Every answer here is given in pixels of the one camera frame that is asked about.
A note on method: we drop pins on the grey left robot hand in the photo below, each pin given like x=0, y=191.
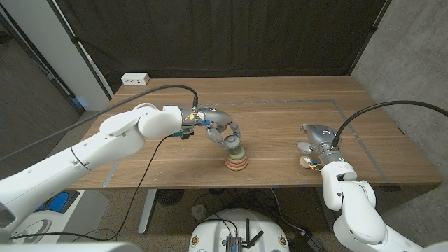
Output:
x=213, y=117

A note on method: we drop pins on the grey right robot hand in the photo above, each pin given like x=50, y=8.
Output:
x=320, y=136

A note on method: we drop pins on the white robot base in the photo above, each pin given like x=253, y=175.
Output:
x=210, y=234

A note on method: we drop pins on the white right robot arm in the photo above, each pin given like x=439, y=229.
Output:
x=357, y=206

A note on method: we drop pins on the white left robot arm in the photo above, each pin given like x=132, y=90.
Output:
x=87, y=154

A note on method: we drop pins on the black backdrop curtain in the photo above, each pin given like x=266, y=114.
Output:
x=224, y=35

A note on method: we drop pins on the white power strip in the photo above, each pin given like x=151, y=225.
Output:
x=135, y=78

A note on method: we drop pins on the round black fan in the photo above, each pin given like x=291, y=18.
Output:
x=169, y=196

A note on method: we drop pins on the grey round floor object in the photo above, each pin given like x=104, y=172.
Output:
x=199, y=211

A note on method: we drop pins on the black power adapter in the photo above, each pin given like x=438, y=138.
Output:
x=302, y=242

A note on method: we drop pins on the black backdrop stand pole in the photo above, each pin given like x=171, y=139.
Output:
x=374, y=28
x=74, y=39

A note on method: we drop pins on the radio module with antennas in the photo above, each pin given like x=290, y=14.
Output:
x=234, y=243

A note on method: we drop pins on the blue foot pedal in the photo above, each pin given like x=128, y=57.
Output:
x=57, y=202

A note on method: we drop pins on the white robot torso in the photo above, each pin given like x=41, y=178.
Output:
x=70, y=247

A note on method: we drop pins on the grey white sneaker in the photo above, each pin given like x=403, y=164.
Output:
x=35, y=229

